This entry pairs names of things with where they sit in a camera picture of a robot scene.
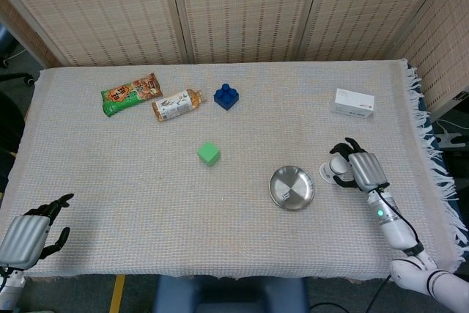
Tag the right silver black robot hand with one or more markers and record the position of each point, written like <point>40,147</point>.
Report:
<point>366,172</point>

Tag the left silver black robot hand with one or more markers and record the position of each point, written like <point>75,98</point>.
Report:
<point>22,239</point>

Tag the white plastic cup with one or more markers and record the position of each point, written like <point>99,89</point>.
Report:
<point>337,167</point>

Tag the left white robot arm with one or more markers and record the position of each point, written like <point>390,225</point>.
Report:
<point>9,287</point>

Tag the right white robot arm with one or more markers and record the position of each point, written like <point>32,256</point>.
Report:
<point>397,234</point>

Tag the white carton box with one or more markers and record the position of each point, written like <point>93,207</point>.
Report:
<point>351,104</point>

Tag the round stainless steel plate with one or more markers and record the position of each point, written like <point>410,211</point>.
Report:
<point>293,181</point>

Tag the white floor stand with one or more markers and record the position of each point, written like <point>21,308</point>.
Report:
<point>448,140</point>

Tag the beige woven fringed tablecloth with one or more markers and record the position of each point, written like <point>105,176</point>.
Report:
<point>146,181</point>

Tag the light woven side screen panel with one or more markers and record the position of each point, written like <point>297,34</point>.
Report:
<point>439,52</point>

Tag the blue studded building block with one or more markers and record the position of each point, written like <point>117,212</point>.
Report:
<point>226,97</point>

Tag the green cube block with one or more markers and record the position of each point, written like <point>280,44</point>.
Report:
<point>209,153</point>

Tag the black chair star base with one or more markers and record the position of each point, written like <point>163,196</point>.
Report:
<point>14,76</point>

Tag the green orange snack bag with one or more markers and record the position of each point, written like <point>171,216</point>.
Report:
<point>128,95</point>

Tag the blue padded seat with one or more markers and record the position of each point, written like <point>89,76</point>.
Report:
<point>4,42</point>

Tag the plastic tea bottle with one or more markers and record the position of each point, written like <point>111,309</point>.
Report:
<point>176,106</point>

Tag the brown woven side screen panel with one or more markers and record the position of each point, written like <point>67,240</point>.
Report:
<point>25,34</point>

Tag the wide woven folding screen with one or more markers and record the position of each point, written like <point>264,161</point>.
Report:
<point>238,9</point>

